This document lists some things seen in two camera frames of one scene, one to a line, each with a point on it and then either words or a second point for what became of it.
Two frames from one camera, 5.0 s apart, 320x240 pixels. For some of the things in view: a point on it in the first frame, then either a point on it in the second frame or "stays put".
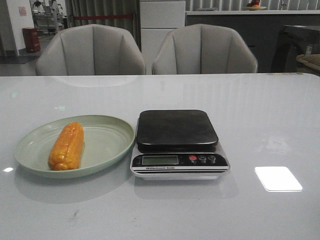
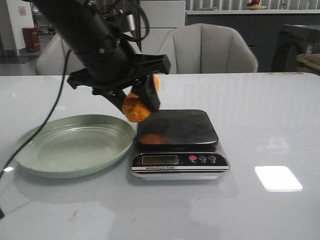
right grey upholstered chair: x=203 y=49 stays put
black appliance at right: x=295 y=40 stays put
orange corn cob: x=66 y=150 → x=134 y=109
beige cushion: x=309 y=63 stays put
